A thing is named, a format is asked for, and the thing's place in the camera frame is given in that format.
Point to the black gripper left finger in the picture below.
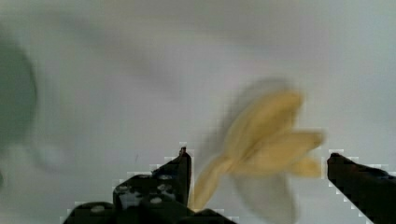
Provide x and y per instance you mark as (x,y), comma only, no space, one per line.
(158,198)

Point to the green perforated colander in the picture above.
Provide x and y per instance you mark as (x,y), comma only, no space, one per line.
(17,97)

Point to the peeled yellow toy banana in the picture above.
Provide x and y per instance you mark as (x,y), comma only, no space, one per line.
(260,149)

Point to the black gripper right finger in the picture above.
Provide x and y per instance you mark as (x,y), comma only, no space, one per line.
(371,190)

